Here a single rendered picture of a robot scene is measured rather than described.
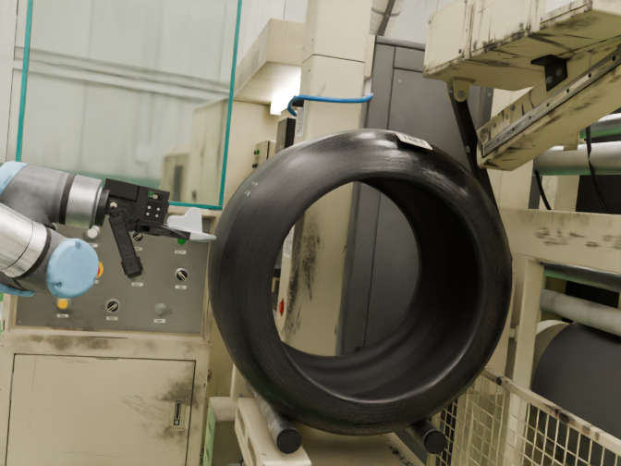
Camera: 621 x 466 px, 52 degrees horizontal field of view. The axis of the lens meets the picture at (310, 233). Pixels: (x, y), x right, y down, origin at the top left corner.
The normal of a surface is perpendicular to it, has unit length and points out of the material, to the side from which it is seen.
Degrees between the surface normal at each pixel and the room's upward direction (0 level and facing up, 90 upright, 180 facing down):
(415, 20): 90
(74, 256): 89
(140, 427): 90
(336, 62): 90
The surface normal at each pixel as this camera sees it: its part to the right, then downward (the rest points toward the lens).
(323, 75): 0.23, 0.07
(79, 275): 0.84, 0.10
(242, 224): -0.49, -0.26
